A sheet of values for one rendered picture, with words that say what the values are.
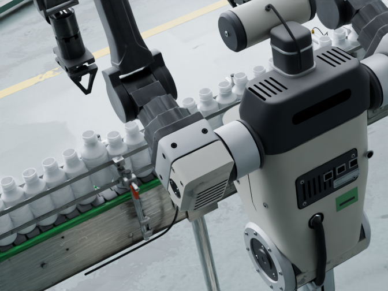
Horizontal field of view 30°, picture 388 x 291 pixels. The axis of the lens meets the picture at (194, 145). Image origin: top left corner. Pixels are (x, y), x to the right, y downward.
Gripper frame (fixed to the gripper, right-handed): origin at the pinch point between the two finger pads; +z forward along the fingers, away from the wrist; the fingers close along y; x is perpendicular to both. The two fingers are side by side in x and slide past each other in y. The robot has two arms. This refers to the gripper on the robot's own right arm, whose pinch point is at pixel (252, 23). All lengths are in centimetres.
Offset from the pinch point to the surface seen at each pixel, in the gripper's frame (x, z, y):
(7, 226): 72, 34, 12
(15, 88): 22, 140, 275
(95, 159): 45, 26, 12
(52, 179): 57, 27, 13
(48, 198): 60, 31, 12
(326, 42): -30.9, 23.8, 13.1
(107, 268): 38, 140, 91
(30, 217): 66, 35, 13
